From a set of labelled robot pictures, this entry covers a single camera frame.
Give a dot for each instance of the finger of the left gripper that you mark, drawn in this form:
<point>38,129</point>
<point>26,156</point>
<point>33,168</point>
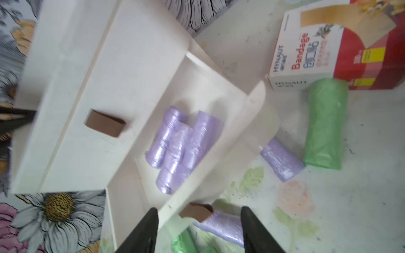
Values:
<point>26,117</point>

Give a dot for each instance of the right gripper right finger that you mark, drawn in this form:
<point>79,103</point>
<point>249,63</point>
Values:
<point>257,238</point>

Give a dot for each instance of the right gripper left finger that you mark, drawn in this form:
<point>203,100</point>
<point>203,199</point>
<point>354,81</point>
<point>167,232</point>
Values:
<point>143,238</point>

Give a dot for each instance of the purple roll top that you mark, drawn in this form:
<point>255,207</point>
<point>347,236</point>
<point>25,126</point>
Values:
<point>285,164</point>

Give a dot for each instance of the purple roll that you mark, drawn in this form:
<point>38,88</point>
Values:
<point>285,164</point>
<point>172,118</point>

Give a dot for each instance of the purple roll diagonal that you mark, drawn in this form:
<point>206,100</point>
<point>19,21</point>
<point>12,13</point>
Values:
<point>166,179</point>

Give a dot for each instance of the white plastic drawer unit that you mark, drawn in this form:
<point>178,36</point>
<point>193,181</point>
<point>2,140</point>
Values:
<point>100,76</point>

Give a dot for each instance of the purple roll vertical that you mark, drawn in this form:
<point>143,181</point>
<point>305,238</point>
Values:
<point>205,133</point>

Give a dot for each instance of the purple roll horizontal middle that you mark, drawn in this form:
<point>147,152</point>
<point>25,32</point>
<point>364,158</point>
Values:
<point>226,226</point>

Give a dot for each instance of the green roll upper left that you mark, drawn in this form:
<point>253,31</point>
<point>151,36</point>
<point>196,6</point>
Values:
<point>184,243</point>

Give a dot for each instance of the green roll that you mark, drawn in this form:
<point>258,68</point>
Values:
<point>328,99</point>
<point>184,243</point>

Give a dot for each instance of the green roll top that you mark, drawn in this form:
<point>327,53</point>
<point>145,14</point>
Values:
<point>328,99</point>

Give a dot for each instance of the red white carton box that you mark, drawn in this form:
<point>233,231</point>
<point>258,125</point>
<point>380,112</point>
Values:
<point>361,42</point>

